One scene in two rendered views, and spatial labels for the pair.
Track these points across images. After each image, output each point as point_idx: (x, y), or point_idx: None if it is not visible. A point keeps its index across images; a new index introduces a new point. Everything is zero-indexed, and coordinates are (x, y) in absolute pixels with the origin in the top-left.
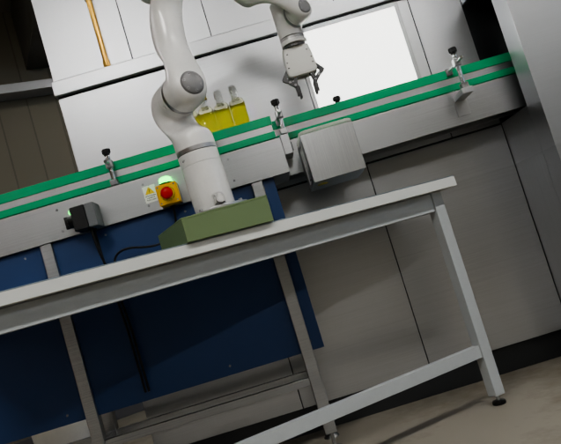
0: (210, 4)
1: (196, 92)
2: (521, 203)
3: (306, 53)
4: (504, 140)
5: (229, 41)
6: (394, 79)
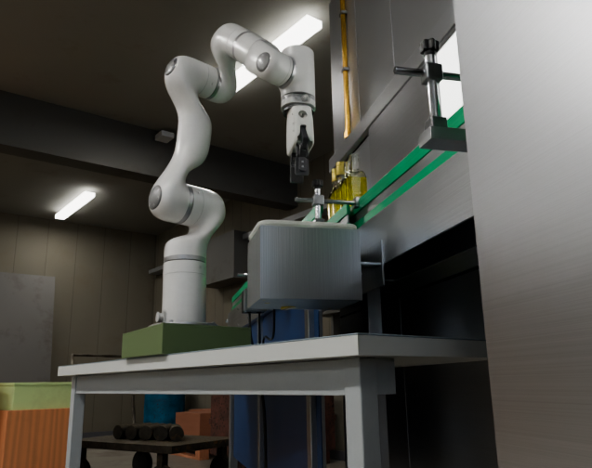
0: (396, 41)
1: (153, 208)
2: None
3: (291, 121)
4: None
5: (397, 85)
6: None
